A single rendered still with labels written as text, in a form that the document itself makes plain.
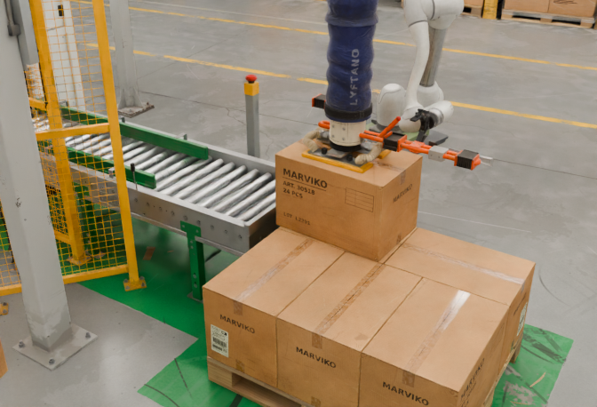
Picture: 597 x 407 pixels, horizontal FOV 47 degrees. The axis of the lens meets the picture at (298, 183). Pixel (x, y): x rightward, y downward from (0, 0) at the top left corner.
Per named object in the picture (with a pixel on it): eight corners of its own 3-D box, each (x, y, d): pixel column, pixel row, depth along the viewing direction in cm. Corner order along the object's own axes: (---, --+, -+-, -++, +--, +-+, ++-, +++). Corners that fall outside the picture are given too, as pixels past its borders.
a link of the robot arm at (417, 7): (413, 20, 345) (437, 17, 349) (405, -13, 347) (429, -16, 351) (403, 30, 358) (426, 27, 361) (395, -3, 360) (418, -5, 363)
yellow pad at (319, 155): (300, 156, 331) (300, 147, 329) (312, 149, 339) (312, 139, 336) (362, 174, 315) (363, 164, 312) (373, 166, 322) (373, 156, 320)
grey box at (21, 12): (0, 58, 297) (-14, -13, 283) (11, 54, 301) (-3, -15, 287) (30, 65, 287) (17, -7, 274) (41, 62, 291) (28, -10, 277)
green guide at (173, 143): (34, 109, 496) (32, 98, 492) (45, 105, 504) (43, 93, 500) (206, 160, 419) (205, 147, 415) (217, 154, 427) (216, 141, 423)
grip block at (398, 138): (381, 148, 315) (382, 137, 313) (391, 141, 323) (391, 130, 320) (397, 153, 311) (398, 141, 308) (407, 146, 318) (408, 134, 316)
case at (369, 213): (275, 224, 352) (274, 154, 334) (318, 195, 381) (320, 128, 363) (378, 262, 322) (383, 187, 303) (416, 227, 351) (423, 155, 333)
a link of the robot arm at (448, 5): (399, 106, 410) (432, 100, 415) (410, 122, 399) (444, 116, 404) (421, -12, 356) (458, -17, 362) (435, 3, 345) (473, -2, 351)
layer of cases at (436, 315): (207, 355, 323) (202, 286, 305) (316, 258, 397) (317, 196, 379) (447, 469, 265) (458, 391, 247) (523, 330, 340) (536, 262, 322)
